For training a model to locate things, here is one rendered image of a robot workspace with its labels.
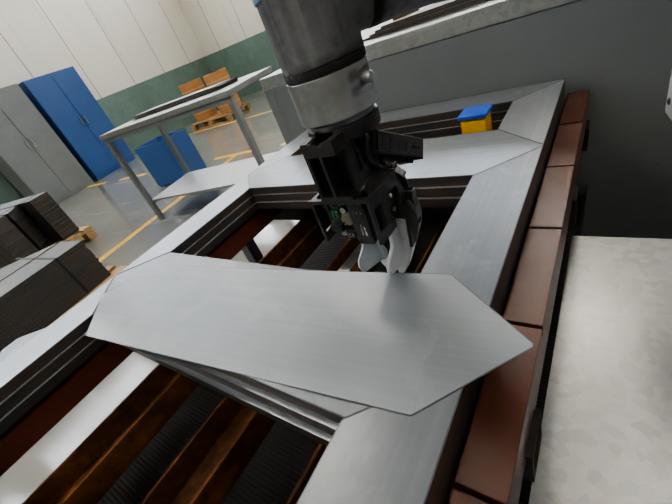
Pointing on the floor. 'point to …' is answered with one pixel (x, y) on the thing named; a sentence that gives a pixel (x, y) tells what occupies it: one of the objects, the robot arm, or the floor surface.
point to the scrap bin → (160, 161)
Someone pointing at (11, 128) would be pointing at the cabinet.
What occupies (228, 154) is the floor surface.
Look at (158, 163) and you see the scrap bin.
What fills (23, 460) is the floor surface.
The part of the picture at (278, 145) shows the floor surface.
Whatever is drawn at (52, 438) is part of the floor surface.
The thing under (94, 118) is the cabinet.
